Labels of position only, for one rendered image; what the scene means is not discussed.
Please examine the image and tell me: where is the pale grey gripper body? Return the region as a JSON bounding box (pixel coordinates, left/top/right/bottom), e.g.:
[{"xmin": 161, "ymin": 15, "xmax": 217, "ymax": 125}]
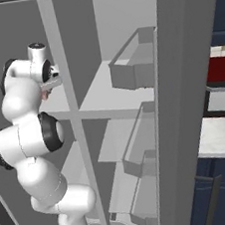
[{"xmin": 39, "ymin": 75, "xmax": 65, "ymax": 94}]

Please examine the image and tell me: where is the pink frozen steak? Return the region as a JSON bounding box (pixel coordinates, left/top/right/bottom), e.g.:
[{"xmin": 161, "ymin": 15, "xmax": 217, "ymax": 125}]
[{"xmin": 39, "ymin": 88, "xmax": 53, "ymax": 103}]

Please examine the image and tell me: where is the grey freezer shelf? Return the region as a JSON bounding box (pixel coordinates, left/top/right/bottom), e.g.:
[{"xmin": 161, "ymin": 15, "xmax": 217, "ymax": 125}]
[
  {"xmin": 56, "ymin": 139, "xmax": 93, "ymax": 195},
  {"xmin": 35, "ymin": 84, "xmax": 75, "ymax": 125}
]

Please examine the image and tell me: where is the wide grey fridge shelf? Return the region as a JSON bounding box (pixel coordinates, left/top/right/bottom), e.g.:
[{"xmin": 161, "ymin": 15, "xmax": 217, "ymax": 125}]
[{"xmin": 72, "ymin": 55, "xmax": 159, "ymax": 125}]

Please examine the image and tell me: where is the grey fridge freezer cabinet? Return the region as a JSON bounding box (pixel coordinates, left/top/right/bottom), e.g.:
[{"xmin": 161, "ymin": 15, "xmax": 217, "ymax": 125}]
[{"xmin": 0, "ymin": 0, "xmax": 190, "ymax": 225}]

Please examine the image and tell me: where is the narrow grey fridge shelf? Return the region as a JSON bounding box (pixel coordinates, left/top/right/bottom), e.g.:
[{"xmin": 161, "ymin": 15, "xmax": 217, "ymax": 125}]
[
  {"xmin": 102, "ymin": 159, "xmax": 145, "ymax": 217},
  {"xmin": 92, "ymin": 114, "xmax": 149, "ymax": 167}
]

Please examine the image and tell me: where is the grey fridge door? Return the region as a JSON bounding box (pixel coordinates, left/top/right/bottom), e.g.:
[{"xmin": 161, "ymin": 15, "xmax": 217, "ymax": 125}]
[{"xmin": 128, "ymin": 0, "xmax": 225, "ymax": 225}]

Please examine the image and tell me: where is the large grey door bin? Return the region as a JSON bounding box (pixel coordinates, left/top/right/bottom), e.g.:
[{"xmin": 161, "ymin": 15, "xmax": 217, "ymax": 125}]
[{"xmin": 103, "ymin": 25, "xmax": 165, "ymax": 95}]

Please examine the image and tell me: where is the tall grey door bin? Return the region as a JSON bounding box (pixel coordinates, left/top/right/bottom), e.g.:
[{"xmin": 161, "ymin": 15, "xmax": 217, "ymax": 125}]
[{"xmin": 114, "ymin": 100, "xmax": 165, "ymax": 181}]

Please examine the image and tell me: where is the low grey door bin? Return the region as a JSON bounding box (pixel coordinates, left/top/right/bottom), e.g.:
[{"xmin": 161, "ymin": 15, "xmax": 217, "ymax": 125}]
[{"xmin": 124, "ymin": 172, "xmax": 167, "ymax": 225}]

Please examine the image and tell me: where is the red and white appliance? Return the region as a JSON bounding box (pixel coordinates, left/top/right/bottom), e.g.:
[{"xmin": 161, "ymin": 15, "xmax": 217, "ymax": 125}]
[{"xmin": 195, "ymin": 55, "xmax": 225, "ymax": 122}]

